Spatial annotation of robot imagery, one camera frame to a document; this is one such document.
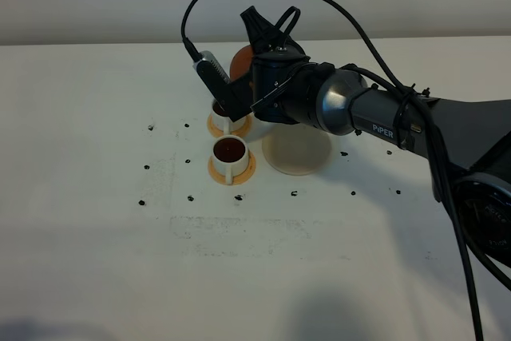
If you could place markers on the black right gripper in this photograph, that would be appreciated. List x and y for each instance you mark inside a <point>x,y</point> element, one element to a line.
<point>284,85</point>

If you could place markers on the brown clay teapot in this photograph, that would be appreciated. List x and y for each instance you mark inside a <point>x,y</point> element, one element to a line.
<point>241,64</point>

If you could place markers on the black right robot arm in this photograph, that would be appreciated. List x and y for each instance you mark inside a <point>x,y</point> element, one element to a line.
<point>466,143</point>

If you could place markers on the cream round teapot saucer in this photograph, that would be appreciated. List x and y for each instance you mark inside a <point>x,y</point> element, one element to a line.
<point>296,150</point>

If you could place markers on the far white teacup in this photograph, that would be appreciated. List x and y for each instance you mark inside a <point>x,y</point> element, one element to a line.
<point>221,122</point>

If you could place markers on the white teacup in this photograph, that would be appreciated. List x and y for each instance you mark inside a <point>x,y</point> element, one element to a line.
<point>230,157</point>
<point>221,122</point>

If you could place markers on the far orange coaster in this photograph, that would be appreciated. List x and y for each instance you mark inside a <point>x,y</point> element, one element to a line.
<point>241,132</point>

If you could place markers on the orange coaster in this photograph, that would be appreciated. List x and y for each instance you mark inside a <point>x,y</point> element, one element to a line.
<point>243,177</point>
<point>241,132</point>

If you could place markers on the near white teacup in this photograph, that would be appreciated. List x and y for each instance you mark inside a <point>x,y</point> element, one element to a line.
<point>230,157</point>

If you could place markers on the near orange coaster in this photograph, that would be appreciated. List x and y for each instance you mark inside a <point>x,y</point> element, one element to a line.
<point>243,177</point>

